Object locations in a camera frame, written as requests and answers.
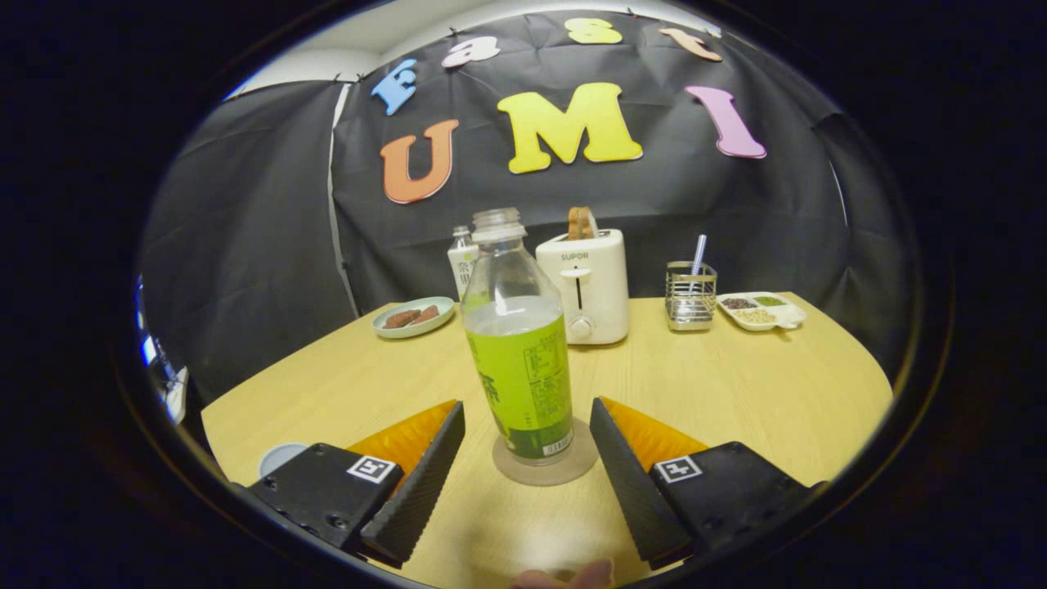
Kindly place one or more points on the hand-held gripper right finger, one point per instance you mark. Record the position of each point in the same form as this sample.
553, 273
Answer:
638, 491

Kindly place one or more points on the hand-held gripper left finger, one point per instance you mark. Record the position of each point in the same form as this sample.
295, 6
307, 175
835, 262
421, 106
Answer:
413, 491

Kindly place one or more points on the round brown coaster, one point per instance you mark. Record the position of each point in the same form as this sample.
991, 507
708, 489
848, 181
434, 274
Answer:
577, 466

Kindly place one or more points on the white cup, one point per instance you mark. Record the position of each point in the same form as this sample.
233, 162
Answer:
278, 458

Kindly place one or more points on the green label juice bottle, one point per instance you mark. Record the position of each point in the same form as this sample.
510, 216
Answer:
523, 384

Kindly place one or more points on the slim green drink bottle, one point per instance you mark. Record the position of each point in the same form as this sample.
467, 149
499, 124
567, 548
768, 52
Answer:
462, 270

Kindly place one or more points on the wooden table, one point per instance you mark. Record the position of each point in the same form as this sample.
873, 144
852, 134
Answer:
736, 384

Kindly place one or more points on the pale green plate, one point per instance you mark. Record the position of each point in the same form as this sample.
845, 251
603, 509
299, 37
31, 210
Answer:
409, 331

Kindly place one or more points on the brown food piece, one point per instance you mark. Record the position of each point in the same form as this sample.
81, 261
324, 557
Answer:
427, 313
401, 319

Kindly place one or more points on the metal mesh utensil holder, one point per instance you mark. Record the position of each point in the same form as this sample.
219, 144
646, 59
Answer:
691, 307

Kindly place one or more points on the white toaster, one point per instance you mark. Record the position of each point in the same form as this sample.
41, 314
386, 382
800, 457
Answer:
601, 294

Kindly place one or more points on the white divided dish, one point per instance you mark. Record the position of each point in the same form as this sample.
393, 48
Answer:
785, 315

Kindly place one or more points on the striped drinking straw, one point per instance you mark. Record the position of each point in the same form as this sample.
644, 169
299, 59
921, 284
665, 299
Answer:
698, 254

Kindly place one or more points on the brown bread slice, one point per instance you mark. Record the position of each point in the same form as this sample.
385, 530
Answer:
581, 222

